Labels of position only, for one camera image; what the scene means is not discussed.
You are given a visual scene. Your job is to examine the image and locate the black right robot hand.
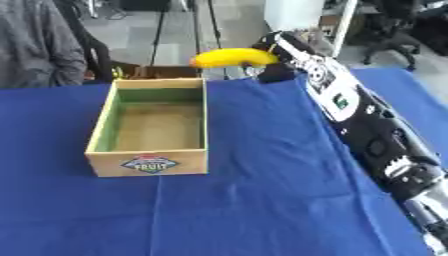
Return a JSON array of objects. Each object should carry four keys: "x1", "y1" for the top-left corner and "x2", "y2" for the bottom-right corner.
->
[{"x1": 239, "y1": 30, "x2": 319, "y2": 84}]

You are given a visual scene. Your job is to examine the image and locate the yellow toy banana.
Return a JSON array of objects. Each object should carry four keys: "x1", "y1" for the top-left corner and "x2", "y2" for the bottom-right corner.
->
[{"x1": 187, "y1": 47, "x2": 280, "y2": 69}]

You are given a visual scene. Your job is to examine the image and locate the brown cardboard box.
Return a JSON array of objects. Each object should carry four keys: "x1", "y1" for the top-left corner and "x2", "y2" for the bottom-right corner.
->
[{"x1": 110, "y1": 61, "x2": 202, "y2": 81}]

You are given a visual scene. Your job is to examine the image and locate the tan cardboard box green inside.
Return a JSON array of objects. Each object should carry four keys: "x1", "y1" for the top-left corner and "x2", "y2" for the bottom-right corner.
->
[{"x1": 84, "y1": 77, "x2": 210, "y2": 178}]

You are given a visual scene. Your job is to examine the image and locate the white cabinet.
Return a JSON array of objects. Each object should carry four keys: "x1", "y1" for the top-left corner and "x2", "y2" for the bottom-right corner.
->
[{"x1": 262, "y1": 0, "x2": 361, "y2": 58}]

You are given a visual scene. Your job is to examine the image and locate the black tripod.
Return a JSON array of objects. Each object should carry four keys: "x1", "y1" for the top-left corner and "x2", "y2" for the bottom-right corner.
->
[{"x1": 147, "y1": 0, "x2": 231, "y2": 81}]

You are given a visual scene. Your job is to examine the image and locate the black office chair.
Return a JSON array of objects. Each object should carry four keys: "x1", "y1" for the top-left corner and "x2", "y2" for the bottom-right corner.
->
[{"x1": 360, "y1": 0, "x2": 424, "y2": 72}]

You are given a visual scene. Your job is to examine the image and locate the person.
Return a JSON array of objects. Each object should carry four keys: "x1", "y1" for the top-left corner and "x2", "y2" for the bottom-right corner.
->
[{"x1": 0, "y1": 0, "x2": 90, "y2": 90}]

